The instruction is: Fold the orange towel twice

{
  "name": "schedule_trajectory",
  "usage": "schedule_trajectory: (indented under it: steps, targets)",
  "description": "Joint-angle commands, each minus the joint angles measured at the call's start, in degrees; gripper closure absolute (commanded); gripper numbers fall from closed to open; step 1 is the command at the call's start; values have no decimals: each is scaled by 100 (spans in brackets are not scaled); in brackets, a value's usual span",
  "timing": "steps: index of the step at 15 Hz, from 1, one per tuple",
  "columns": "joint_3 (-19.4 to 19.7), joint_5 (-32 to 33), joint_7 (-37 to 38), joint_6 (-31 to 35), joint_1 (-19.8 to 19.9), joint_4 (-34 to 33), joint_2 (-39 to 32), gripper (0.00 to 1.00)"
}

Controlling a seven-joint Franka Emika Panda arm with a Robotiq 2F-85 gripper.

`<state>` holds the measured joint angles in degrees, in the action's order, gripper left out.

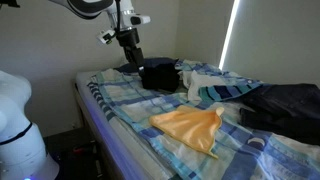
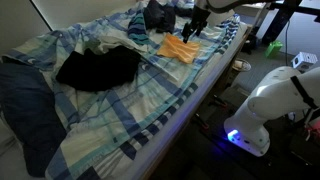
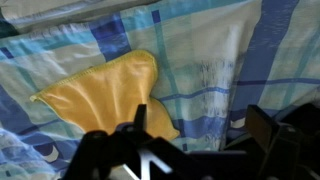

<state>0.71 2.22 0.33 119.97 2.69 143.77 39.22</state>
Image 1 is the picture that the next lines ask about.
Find white mattress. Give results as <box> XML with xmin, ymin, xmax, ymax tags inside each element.
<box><xmin>74</xmin><ymin>71</ymin><xmax>173</xmax><ymax>180</ymax></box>

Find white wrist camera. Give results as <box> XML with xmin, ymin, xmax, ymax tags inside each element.
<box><xmin>97</xmin><ymin>30</ymin><xmax>115</xmax><ymax>44</ymax></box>

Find black folded garment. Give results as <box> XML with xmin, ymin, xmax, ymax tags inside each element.
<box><xmin>141</xmin><ymin>64</ymin><xmax>179</xmax><ymax>92</ymax></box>

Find blue teal striped cloth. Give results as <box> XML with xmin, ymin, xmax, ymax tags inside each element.
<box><xmin>198</xmin><ymin>83</ymin><xmax>260</xmax><ymax>102</ymax></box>

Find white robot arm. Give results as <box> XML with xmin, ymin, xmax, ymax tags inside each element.
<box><xmin>0</xmin><ymin>0</ymin><xmax>151</xmax><ymax>180</ymax></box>

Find blue plaid bed sheet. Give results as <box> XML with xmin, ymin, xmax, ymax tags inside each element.
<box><xmin>88</xmin><ymin>58</ymin><xmax>320</xmax><ymax>180</ymax></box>

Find orange towel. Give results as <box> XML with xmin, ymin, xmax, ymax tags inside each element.
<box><xmin>149</xmin><ymin>105</ymin><xmax>224</xmax><ymax>158</ymax></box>

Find dark blue pillow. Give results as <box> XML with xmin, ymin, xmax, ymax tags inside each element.
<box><xmin>116</xmin><ymin>57</ymin><xmax>177</xmax><ymax>73</ymax></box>

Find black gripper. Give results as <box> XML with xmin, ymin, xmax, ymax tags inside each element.
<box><xmin>116</xmin><ymin>28</ymin><xmax>145</xmax><ymax>77</ymax></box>

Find dark blue jeans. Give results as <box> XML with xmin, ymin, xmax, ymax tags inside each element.
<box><xmin>240</xmin><ymin>84</ymin><xmax>320</xmax><ymax>145</ymax></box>

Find white cloth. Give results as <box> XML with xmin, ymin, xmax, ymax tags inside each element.
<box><xmin>180</xmin><ymin>70</ymin><xmax>225</xmax><ymax>101</ymax></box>

